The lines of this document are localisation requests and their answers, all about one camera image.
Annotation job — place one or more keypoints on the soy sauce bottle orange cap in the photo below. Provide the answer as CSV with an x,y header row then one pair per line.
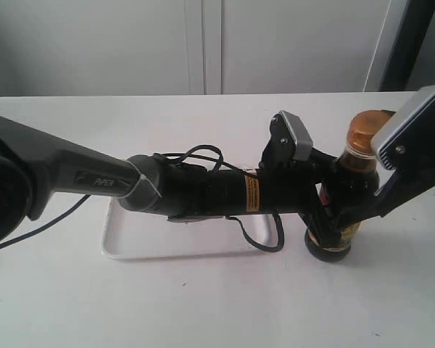
x,y
353,178

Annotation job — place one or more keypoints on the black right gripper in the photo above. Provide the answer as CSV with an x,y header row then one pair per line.
x,y
403,186

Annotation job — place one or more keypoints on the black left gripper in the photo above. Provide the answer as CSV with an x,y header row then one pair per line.
x,y
289,187

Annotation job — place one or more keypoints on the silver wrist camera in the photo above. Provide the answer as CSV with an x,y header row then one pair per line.
x,y
409,135
289,138

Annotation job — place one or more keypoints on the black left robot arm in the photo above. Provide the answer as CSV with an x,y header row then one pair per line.
x,y
34,165

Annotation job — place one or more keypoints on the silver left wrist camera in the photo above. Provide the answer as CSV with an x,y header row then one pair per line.
x,y
289,138

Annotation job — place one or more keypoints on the white plastic tray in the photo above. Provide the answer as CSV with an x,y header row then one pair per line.
x,y
139,236

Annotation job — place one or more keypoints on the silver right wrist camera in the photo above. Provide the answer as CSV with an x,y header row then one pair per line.
x,y
409,135

